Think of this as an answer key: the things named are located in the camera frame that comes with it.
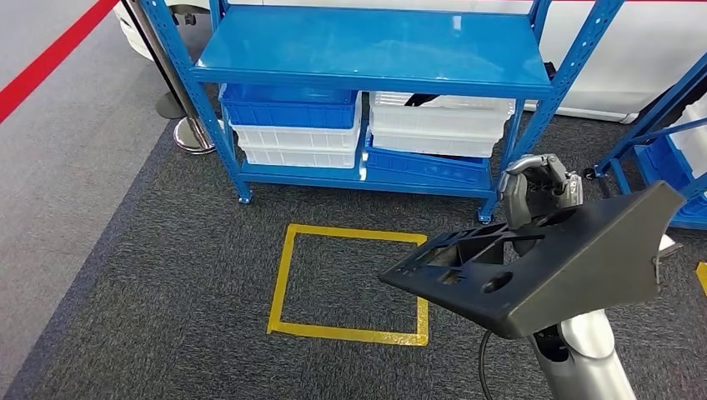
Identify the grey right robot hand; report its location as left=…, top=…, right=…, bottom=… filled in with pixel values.
left=497, top=153, right=585, bottom=230

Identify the black plastic plate frame part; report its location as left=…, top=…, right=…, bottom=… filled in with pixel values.
left=378, top=181, right=687, bottom=341

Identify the black part in bin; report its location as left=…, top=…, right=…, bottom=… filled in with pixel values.
left=403, top=93, right=443, bottom=108

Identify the blue wheeled shelf rack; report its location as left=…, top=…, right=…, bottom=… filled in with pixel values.
left=585, top=52, right=707, bottom=232

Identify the blue metal shelf rack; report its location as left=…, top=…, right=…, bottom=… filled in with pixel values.
left=138, top=0, right=628, bottom=225

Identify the tilted blue plastic bin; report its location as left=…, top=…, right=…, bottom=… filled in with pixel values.
left=364, top=132, right=493, bottom=192

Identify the white car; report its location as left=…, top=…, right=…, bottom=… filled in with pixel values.
left=113, top=0, right=707, bottom=123

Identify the yellow floor tape square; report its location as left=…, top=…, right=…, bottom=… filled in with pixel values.
left=266, top=223, right=430, bottom=348

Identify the wide red barrier belt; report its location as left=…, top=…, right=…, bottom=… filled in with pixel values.
left=0, top=0, right=120, bottom=125

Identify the black camera bracket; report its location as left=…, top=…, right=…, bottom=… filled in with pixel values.
left=653, top=242, right=684, bottom=283

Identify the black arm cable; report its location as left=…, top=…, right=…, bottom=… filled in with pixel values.
left=477, top=329, right=496, bottom=400

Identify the black stanchion post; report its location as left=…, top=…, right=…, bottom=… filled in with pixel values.
left=118, top=0, right=189, bottom=120

